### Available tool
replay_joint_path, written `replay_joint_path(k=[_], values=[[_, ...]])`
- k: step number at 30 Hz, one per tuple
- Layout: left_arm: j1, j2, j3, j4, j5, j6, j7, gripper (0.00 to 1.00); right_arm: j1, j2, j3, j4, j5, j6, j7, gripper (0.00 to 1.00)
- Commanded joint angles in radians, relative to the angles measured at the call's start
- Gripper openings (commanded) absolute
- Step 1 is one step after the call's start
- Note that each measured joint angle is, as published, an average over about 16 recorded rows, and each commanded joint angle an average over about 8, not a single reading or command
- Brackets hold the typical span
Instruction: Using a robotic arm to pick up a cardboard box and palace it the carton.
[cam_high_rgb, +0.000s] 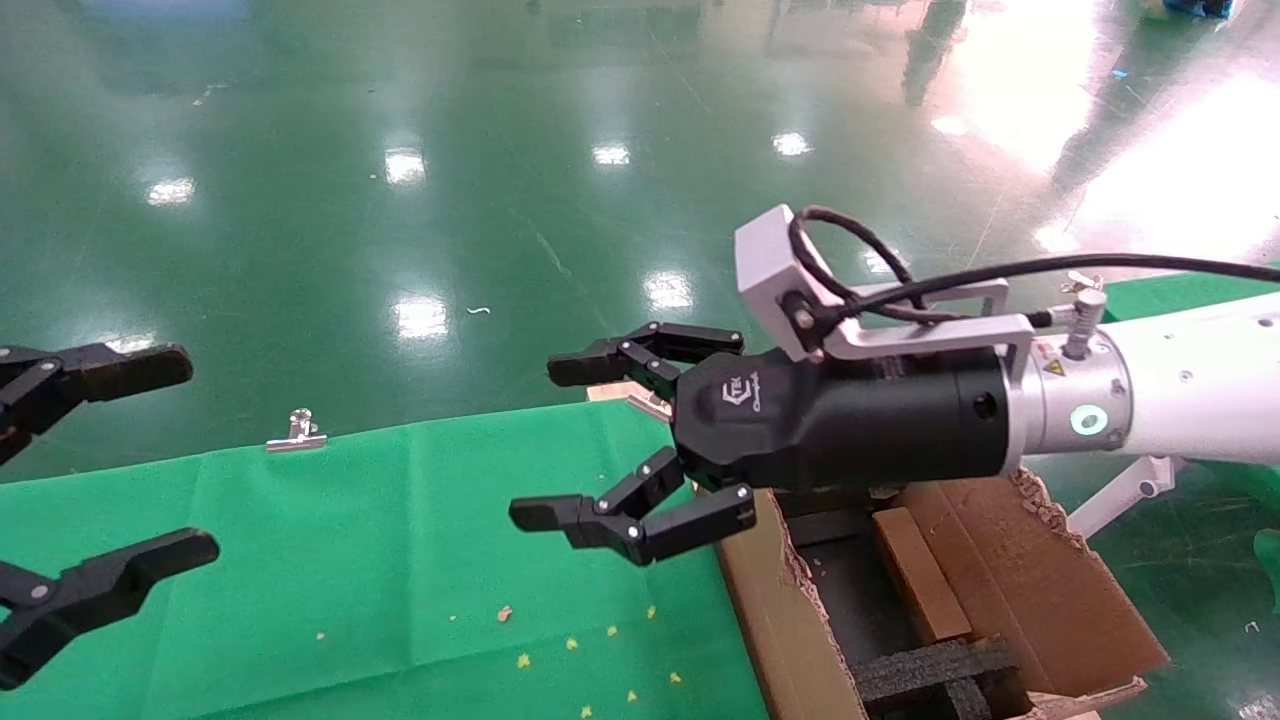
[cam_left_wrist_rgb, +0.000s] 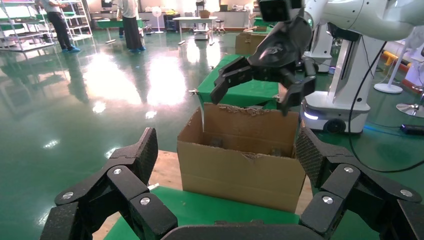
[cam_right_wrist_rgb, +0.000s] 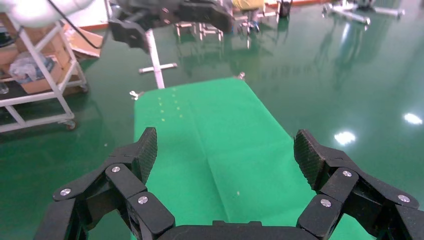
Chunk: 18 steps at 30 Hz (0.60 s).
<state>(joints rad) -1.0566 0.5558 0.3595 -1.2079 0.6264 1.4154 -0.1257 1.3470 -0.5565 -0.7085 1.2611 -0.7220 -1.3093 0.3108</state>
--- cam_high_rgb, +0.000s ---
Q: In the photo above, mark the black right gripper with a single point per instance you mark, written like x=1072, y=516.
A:
x=850, y=425

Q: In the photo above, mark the silver camera mounting bracket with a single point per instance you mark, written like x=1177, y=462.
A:
x=930, y=335

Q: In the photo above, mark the small taped cardboard box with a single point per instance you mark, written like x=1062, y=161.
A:
x=920, y=575

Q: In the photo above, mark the black foam bottom pad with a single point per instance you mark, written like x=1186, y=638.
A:
x=860, y=600

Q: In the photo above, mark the light green fabric piece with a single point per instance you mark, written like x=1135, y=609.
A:
x=1270, y=570

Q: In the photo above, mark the white metal strut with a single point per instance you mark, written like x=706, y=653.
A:
x=1120, y=497

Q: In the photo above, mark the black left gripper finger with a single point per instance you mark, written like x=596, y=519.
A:
x=130, y=575
x=120, y=370

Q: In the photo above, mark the silver binder clip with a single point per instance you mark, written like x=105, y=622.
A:
x=650, y=405
x=1083, y=281
x=296, y=435

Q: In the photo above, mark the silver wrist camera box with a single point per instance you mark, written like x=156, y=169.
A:
x=770, y=260

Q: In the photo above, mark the large open cardboard carton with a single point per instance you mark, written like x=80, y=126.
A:
x=1050, y=590

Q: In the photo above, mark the green table cloth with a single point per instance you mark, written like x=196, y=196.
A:
x=350, y=550
x=1180, y=285

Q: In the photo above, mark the blue object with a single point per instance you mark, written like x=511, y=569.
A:
x=1200, y=7

